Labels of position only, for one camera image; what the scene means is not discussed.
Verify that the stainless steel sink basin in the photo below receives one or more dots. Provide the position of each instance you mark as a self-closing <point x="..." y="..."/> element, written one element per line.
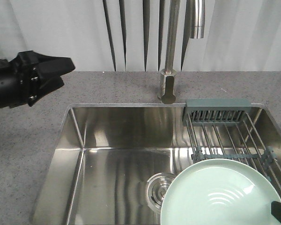
<point x="104" y="157"/>

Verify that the round steel sink drain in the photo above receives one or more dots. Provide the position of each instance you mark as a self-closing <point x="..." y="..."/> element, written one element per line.
<point x="156" y="188"/>

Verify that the stainless steel kitchen faucet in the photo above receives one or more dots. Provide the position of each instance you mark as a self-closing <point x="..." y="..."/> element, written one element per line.
<point x="167" y="77"/>

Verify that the white pleated curtain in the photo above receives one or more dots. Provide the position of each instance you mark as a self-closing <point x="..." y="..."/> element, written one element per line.
<point x="131" y="35"/>

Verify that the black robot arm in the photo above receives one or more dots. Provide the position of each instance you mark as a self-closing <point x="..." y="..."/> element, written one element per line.
<point x="8" y="83"/>

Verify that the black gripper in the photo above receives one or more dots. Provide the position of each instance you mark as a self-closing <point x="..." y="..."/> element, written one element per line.
<point x="31" y="85"/>

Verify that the teal roll-up drying rack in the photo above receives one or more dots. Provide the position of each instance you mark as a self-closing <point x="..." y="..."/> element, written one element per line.
<point x="234" y="129"/>

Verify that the mint green round plate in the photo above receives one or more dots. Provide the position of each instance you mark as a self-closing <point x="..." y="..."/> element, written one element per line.
<point x="219" y="192"/>

